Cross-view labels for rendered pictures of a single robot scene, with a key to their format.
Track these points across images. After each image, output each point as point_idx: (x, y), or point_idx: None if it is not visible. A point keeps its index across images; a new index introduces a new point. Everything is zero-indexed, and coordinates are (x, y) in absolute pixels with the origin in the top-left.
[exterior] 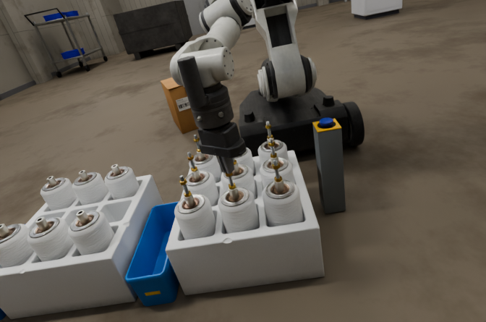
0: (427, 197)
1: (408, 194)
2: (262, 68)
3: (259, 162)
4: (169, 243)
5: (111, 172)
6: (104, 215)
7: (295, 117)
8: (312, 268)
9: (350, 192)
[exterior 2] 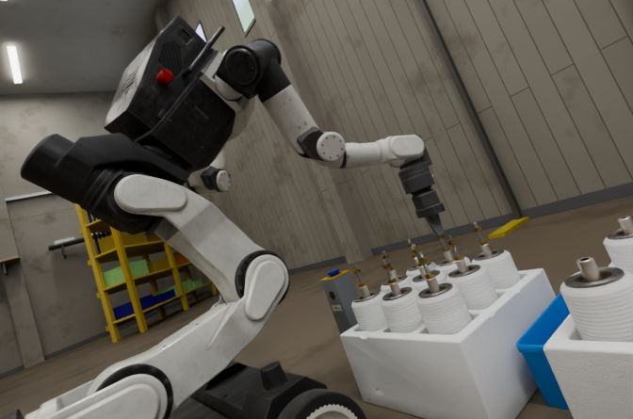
0: (324, 360)
1: (326, 364)
2: (261, 257)
3: (381, 328)
4: (536, 271)
5: (609, 276)
6: (604, 244)
7: (248, 378)
8: None
9: (342, 379)
